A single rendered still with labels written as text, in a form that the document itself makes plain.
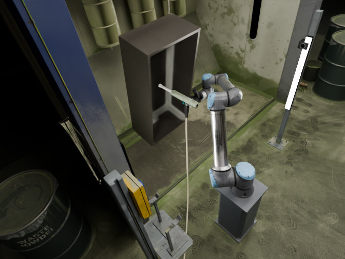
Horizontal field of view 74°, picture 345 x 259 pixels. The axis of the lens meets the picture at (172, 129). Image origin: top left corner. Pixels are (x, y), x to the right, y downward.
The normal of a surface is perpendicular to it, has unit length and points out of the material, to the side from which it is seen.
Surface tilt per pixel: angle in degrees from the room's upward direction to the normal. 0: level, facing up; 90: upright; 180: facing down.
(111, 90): 57
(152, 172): 0
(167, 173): 0
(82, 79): 90
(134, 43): 12
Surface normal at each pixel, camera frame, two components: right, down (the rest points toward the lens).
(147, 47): 0.04, -0.61
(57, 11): 0.67, 0.46
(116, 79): 0.51, 0.00
